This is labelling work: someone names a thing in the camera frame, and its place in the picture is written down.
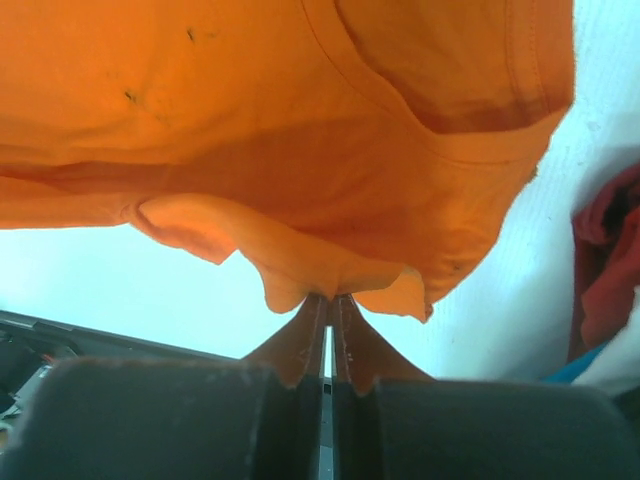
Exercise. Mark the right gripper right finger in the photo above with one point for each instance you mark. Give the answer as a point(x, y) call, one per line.
point(393, 421)

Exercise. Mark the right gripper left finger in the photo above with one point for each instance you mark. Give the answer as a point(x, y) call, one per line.
point(110, 418)

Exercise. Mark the red t shirt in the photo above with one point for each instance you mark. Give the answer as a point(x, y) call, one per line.
point(606, 263)

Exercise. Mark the orange t shirt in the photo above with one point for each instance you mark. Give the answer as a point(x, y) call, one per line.
point(370, 148)

